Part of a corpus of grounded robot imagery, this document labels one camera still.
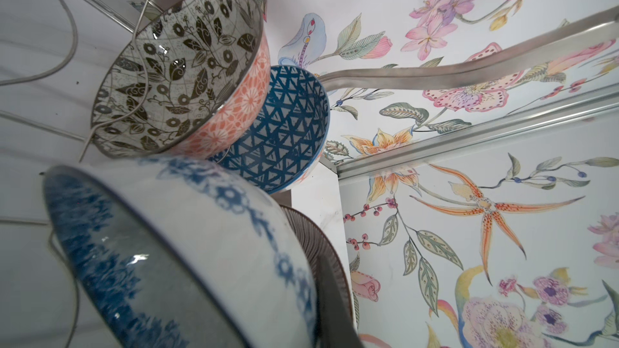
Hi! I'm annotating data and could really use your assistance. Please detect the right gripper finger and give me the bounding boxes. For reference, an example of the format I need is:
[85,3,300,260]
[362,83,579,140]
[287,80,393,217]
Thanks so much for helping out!
[317,256,364,348]

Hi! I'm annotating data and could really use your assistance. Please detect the purple striped bowl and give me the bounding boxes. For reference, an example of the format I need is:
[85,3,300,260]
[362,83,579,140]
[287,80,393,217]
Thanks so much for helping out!
[280,205,355,322]

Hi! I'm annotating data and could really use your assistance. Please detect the light blue floral bowl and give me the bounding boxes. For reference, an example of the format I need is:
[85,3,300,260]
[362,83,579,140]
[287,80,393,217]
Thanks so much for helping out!
[43,156,318,347]

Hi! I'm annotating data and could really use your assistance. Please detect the blue triangle pattern bowl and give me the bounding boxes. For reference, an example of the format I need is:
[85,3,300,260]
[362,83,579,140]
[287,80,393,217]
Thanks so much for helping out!
[210,65,330,193]

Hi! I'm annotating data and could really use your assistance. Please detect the steel two-tier dish rack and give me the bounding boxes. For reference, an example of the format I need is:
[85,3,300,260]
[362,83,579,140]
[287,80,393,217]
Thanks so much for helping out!
[0,0,619,348]

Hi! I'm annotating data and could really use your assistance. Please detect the right aluminium corner post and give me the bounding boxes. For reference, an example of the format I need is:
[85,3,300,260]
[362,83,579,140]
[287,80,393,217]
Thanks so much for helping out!
[336,84,618,181]

